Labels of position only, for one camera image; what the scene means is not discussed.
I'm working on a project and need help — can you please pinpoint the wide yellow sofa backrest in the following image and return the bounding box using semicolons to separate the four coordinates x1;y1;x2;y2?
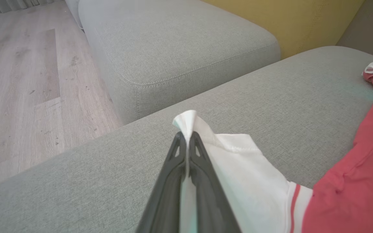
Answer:
202;0;366;60

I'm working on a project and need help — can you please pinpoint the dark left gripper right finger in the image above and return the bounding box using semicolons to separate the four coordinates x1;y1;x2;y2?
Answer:
189;132;242;233

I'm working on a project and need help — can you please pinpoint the red shirt with white sleeves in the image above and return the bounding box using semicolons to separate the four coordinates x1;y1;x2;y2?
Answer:
173;100;373;233

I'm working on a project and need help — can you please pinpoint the grey pleated curtain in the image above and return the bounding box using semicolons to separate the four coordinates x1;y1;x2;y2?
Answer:
0;0;55;18

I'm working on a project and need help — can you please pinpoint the large grey sofa chaise cushion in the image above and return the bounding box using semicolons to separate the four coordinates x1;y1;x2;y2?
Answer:
0;45;373;233

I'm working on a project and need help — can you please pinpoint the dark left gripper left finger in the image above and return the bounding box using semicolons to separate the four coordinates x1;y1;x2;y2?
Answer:
136;132;186;233

